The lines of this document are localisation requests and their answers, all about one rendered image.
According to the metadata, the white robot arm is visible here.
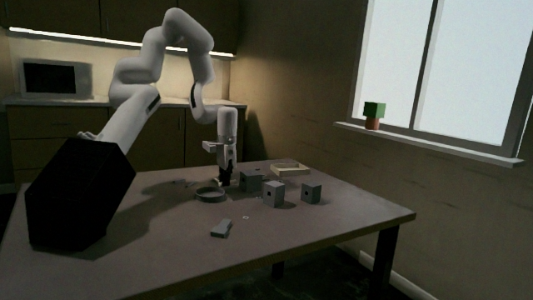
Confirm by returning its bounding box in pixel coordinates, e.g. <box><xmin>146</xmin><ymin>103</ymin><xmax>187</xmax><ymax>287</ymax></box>
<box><xmin>77</xmin><ymin>7</ymin><xmax>237</xmax><ymax>155</ymax></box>

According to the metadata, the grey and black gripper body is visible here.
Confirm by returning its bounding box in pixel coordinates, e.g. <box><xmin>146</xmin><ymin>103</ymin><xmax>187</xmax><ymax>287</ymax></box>
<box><xmin>217</xmin><ymin>143</ymin><xmax>237</xmax><ymax>170</ymax></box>

